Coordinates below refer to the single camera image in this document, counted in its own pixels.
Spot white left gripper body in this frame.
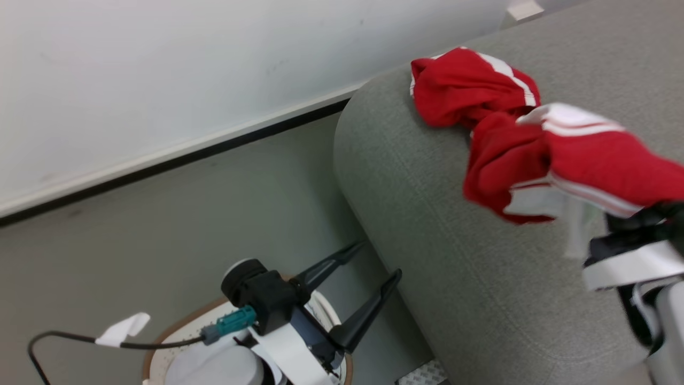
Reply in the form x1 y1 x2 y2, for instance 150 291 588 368
248 305 345 385

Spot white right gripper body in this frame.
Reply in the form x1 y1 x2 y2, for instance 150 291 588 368
582 202 684 292

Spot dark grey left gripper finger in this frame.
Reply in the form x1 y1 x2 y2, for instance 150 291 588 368
291 242 367 297
329 269 402 353

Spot red and white garment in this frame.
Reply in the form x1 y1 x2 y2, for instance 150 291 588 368
410 47 684 260

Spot grey fabric sofa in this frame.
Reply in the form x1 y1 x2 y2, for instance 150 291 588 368
332 0 684 385

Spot white textured floor plate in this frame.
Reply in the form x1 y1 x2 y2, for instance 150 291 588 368
395 359 448 385

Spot beige plastic laundry basket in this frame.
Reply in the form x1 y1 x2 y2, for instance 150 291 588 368
142 275 353 385

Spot black cable with teal plug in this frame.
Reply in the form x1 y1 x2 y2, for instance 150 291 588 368
28 306 257 385

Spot white cable tag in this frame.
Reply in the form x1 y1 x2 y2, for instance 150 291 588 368
95 313 151 348

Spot white black wall baseboard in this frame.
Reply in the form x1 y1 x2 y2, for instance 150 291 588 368
0 80 369 228

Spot white wall socket box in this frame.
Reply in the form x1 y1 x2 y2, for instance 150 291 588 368
505 0 546 22

